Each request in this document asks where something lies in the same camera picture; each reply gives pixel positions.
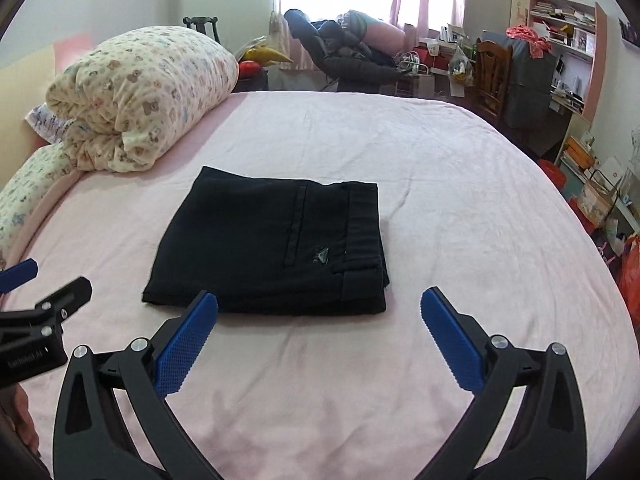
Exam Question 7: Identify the row of books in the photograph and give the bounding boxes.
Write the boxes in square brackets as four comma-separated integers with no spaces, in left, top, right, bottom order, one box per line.
[530,0,596,26]

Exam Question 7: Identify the beige headboard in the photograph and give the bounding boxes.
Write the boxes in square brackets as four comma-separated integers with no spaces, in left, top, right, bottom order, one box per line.
[0,42,58,196]

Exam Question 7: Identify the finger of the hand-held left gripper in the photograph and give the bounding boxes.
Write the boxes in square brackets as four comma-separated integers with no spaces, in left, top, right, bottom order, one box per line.
[0,276,93,356]
[0,258,39,293]

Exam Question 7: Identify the white paper bag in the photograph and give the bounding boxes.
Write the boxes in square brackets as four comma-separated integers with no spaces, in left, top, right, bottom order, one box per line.
[580,157,633,226]

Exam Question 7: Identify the orange plastic bag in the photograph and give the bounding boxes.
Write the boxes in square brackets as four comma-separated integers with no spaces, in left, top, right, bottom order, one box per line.
[617,234,640,321]

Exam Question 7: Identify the white wire rack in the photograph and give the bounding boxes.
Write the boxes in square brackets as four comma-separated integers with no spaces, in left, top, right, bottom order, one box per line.
[399,54,429,77]

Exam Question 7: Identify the pink rolled blanket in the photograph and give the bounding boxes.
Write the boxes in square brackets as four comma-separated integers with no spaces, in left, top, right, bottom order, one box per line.
[362,20,418,53]

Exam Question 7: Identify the clear plastic bag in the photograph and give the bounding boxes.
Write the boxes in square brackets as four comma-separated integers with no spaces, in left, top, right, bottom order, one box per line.
[447,47,476,86]

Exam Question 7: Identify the person's left hand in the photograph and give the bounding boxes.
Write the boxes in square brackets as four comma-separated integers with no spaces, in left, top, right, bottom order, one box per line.
[0,385,40,466]

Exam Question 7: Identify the red patterned cloth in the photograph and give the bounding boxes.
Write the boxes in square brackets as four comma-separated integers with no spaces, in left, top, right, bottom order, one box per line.
[506,25,552,58]

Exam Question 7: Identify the pink bookshelf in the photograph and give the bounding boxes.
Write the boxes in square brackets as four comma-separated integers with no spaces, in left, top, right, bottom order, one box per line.
[510,0,608,126]

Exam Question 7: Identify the floral pillow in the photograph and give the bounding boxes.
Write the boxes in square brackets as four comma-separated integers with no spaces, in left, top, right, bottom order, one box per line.
[0,142,81,261]

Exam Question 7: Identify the brown wooden chair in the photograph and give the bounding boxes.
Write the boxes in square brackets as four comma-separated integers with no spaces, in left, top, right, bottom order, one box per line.
[472,40,516,121]

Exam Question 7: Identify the red stool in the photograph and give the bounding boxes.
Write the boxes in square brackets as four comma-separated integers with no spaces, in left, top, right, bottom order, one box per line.
[537,159,568,191]

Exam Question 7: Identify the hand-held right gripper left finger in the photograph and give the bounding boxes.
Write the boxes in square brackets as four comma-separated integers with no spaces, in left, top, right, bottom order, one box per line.
[52,290,223,480]

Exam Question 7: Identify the black pants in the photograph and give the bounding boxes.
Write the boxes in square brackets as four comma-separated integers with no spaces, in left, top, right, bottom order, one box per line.
[141,166,391,317]

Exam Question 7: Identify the wooden chair with clothes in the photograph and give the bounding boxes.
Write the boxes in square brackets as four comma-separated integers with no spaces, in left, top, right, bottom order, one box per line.
[482,32,563,148]

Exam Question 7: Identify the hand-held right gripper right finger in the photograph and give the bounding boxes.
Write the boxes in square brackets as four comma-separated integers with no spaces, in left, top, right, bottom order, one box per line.
[417,287,587,480]

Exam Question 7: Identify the rolled floral quilt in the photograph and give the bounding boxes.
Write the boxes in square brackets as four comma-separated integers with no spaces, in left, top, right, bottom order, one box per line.
[45,26,240,173]

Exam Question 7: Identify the orange box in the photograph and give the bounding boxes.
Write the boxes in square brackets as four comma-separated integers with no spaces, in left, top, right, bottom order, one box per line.
[562,137,598,168]

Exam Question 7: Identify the white printed pillow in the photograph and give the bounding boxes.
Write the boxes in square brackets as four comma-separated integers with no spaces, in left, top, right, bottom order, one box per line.
[25,104,76,143]

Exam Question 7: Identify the pink bed blanket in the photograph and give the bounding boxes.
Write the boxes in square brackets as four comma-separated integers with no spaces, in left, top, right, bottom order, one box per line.
[0,91,640,480]

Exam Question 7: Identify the pile of dark jackets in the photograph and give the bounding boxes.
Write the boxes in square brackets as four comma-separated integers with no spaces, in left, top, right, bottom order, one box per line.
[284,8,416,93]

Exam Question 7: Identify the yellow plush toy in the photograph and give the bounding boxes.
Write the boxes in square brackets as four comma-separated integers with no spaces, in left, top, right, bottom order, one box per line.
[240,45,293,68]

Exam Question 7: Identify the dark wooden chair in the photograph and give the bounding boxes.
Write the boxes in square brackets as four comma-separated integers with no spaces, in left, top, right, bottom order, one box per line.
[182,16,221,46]

